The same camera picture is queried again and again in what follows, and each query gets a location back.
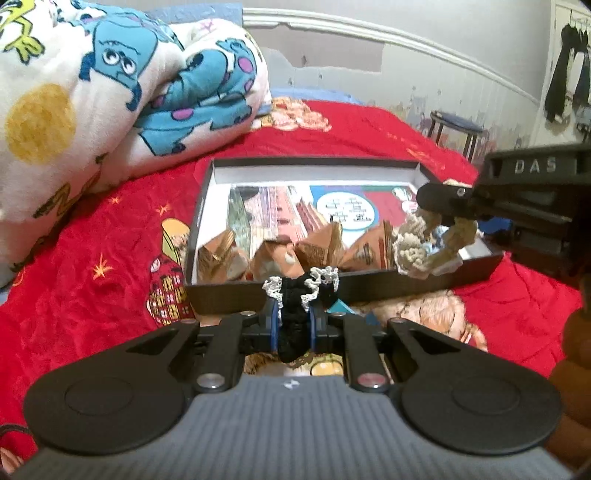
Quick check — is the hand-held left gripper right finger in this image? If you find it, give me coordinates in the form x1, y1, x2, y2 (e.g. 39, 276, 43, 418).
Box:
308, 305, 462, 394

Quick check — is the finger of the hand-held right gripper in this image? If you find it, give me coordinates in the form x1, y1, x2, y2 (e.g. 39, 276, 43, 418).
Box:
416, 182, 491, 222

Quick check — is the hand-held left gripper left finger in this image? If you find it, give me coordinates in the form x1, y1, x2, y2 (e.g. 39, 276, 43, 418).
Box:
124, 300, 282, 394

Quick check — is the black scrunchie with white lace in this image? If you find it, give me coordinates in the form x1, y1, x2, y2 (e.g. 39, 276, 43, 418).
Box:
262, 267, 342, 363

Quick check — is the beige crochet scrunchie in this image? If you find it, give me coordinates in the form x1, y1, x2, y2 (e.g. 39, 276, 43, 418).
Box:
404, 180, 478, 280

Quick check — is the black shallow cardboard box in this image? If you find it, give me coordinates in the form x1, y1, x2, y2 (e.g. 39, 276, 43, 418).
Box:
184, 157, 506, 315

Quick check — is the brown triangular snack packet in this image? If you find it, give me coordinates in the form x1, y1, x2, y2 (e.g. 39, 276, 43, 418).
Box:
295, 222, 345, 273
344, 220, 398, 273
198, 229, 252, 283
252, 237, 303, 280

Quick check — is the person's right hand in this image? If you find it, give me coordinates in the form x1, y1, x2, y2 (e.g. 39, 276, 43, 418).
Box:
547, 307, 591, 467

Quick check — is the teal binder clip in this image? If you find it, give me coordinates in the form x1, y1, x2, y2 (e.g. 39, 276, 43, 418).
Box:
330, 299, 365, 317

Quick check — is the round black stool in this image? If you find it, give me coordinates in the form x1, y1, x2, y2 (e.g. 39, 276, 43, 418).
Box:
427, 110, 485, 163

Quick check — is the black hanging garment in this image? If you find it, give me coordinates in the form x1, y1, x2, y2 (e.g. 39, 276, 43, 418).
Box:
573, 44, 591, 112
544, 22, 575, 123

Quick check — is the red printed bed sheet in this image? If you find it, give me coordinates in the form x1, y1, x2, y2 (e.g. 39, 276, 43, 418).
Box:
0, 97, 585, 462

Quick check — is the cartoon monster printed blanket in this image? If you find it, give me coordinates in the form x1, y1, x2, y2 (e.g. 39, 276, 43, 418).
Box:
0, 0, 273, 278

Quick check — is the white bed frame rail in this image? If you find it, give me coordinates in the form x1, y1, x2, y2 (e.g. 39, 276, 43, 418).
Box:
242, 7, 550, 104

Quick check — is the black cable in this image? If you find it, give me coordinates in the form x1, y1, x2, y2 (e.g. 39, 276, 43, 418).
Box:
0, 422, 35, 439

